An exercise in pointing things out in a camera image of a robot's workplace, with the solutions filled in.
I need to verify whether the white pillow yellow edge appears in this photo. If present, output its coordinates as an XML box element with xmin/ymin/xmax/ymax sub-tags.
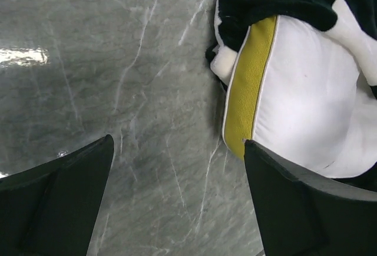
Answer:
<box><xmin>222</xmin><ymin>16</ymin><xmax>376</xmax><ymax>178</ymax></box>

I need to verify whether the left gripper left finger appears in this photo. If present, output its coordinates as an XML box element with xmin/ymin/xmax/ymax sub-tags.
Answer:
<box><xmin>1</xmin><ymin>135</ymin><xmax>114</xmax><ymax>255</ymax></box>

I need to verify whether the black white checkered pillowcase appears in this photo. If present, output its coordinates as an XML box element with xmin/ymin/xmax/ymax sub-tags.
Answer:
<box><xmin>206</xmin><ymin>0</ymin><xmax>376</xmax><ymax>91</ymax></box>

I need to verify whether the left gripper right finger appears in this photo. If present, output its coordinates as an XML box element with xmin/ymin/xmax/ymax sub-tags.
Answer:
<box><xmin>244</xmin><ymin>140</ymin><xmax>376</xmax><ymax>255</ymax></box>

